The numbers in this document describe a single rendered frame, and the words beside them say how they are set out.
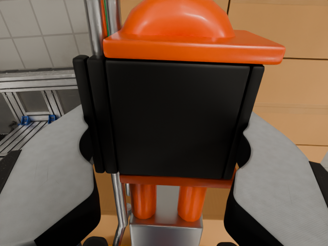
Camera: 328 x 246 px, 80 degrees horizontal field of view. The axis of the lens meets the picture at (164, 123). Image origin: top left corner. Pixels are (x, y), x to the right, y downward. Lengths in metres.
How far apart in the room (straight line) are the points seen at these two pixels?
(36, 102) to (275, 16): 1.34
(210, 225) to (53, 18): 1.36
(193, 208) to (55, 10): 1.40
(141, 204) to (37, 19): 1.44
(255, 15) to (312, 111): 0.49
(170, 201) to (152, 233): 0.03
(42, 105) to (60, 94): 0.16
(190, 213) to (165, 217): 0.02
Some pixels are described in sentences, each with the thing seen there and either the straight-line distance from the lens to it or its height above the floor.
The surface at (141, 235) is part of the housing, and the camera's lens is 0.19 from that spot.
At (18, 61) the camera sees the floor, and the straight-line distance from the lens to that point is 1.69.
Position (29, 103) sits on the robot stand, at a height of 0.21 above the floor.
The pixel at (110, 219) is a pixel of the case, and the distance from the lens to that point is 0.47.
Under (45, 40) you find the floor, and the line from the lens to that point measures 1.54.
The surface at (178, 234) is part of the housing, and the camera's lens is 0.19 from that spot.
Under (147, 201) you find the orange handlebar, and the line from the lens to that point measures 0.17.
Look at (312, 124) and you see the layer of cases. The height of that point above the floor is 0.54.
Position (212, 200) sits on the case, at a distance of 0.48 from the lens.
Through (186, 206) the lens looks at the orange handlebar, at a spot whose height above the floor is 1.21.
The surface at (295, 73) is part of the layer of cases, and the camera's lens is 0.94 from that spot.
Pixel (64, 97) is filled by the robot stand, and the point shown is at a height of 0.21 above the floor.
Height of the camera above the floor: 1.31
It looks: 58 degrees down
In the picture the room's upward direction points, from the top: 177 degrees counter-clockwise
